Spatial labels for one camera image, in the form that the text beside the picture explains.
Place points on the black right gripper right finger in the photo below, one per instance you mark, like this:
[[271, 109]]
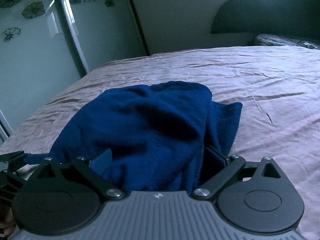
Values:
[[253, 196]]

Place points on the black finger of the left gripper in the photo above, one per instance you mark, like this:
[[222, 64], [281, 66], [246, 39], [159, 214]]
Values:
[[11, 183]]

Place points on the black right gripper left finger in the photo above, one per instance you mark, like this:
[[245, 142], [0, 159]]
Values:
[[60, 198]]

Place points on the blue knit sweater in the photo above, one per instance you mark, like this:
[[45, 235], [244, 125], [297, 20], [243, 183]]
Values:
[[166, 137]]

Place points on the pink bed sheet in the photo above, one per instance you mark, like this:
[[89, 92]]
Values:
[[277, 86]]

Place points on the glass floral wardrobe door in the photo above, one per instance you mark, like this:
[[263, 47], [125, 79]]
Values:
[[47, 45]]

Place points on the patterned pillow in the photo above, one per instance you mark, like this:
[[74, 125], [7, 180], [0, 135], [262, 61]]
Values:
[[281, 40]]

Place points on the dark curved headboard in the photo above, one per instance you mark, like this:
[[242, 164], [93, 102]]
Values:
[[280, 17]]

